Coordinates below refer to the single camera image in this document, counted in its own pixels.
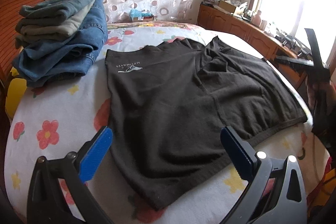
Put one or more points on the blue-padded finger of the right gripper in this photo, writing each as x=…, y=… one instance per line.
x=292, y=61

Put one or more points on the pink bottle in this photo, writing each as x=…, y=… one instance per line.
x=257, y=20

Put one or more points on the folded dark blue jeans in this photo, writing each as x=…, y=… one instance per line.
x=47, y=61

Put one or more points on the white floral strawberry bedsheet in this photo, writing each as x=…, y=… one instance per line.
x=60, y=118

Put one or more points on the black shorts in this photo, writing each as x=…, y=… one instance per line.
x=168, y=104

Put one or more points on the cardboard box on cabinet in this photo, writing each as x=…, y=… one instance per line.
x=230, y=8

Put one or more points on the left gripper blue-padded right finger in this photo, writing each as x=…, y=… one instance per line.
x=240, y=152

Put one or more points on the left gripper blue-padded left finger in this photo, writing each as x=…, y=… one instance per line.
x=91, y=154

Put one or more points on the long wooden cabinet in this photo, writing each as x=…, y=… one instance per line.
x=213, y=19

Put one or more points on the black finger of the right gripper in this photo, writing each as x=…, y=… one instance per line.
x=317, y=61

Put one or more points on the folded light blue jeans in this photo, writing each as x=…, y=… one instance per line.
x=51, y=19

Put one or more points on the box with blue cloth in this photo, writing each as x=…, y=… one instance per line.
x=140, y=16

